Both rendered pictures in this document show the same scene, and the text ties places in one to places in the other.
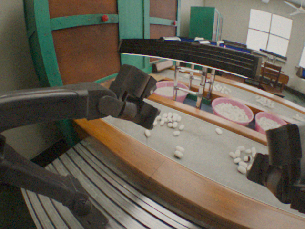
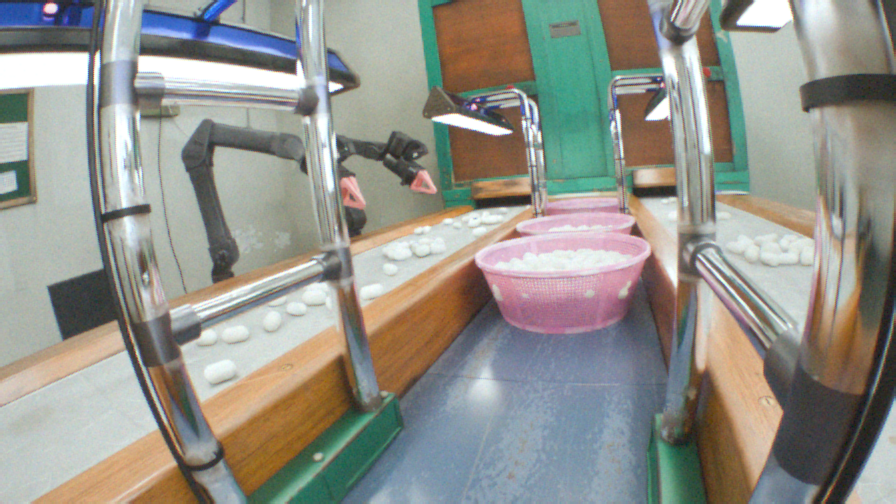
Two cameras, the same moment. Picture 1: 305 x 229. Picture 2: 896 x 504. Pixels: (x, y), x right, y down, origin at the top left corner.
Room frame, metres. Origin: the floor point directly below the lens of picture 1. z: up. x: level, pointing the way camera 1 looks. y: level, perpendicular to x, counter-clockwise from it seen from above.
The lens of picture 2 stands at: (0.15, -1.19, 0.89)
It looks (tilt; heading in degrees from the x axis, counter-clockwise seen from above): 11 degrees down; 78
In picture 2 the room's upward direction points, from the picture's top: 7 degrees counter-clockwise
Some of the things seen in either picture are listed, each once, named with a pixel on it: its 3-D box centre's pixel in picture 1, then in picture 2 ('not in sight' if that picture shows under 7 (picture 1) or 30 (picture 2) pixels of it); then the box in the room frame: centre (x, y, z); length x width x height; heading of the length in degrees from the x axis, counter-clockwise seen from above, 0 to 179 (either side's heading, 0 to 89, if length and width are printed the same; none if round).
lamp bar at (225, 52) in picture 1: (176, 49); (478, 114); (0.53, -0.09, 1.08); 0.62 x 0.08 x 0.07; 53
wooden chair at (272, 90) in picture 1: (271, 89); not in sight; (1.81, -2.24, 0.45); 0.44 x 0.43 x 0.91; 75
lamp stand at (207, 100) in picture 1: (205, 69); (646, 158); (0.92, -0.38, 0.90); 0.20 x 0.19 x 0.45; 53
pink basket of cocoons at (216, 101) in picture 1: (230, 115); (576, 242); (0.60, -0.48, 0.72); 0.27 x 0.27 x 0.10
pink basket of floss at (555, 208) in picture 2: (169, 93); (585, 216); (0.86, -0.12, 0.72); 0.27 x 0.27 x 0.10
